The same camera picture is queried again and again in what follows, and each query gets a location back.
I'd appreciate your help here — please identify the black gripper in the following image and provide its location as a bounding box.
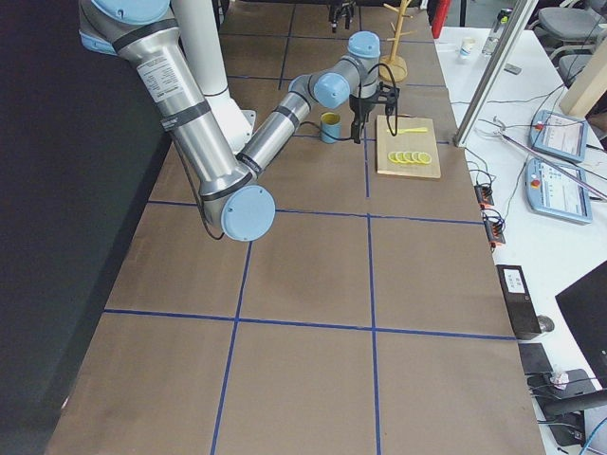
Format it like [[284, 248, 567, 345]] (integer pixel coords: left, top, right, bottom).
[[329, 0, 354, 32], [349, 94, 379, 144]]

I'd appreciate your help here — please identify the teal mug yellow inside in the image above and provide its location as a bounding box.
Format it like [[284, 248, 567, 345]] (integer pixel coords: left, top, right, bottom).
[[321, 112, 341, 144]]

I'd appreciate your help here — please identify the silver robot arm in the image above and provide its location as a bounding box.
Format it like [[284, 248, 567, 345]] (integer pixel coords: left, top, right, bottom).
[[79, 1, 380, 242]]

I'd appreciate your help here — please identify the wooden cup storage rack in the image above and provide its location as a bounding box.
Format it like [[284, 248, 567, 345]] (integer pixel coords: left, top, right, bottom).
[[378, 0, 410, 82]]

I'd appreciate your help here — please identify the paper cup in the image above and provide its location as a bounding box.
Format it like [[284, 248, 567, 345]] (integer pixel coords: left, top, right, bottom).
[[459, 37, 476, 60]]

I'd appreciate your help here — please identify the yellow plastic knife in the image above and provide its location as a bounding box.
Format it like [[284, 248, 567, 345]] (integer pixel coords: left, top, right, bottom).
[[386, 127, 429, 136]]

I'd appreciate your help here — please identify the wooden cutting board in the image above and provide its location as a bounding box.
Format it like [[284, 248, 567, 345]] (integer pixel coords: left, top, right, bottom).
[[376, 115, 441, 179]]

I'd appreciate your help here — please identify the orange black power connector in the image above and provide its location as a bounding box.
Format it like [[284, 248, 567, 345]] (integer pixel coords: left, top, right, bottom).
[[482, 209, 506, 250], [474, 183, 494, 209]]

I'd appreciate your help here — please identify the clear water bottle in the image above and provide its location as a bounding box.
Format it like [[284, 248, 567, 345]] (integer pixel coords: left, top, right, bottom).
[[482, 8, 512, 56]]

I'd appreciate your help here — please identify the metal reacher grabber tool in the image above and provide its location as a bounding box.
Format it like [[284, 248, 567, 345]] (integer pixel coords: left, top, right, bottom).
[[476, 116, 607, 203]]

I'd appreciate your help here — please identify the teach pendant tablet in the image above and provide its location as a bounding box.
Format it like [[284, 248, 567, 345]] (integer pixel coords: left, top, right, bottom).
[[525, 158, 593, 225], [529, 110, 589, 163]]

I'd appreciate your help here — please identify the black rectangular box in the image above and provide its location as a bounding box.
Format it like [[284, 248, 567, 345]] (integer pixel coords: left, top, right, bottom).
[[496, 264, 542, 340]]

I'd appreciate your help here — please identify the grey office chair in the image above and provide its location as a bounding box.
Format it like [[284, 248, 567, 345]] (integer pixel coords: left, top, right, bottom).
[[530, 1, 606, 85]]

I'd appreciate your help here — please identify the black monitor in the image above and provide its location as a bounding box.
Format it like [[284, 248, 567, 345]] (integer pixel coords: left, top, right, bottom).
[[556, 263, 607, 388]]

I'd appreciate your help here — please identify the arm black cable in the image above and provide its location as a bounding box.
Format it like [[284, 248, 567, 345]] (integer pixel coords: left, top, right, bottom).
[[177, 64, 399, 241]]

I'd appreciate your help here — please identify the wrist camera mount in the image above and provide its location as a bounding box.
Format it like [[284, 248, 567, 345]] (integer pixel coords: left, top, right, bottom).
[[376, 82, 400, 117]]

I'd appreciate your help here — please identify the aluminium frame post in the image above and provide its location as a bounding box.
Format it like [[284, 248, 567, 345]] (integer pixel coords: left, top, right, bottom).
[[453, 0, 538, 148]]

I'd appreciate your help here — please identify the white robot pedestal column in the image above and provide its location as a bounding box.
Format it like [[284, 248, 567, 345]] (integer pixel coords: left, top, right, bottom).
[[171, 0, 252, 155]]

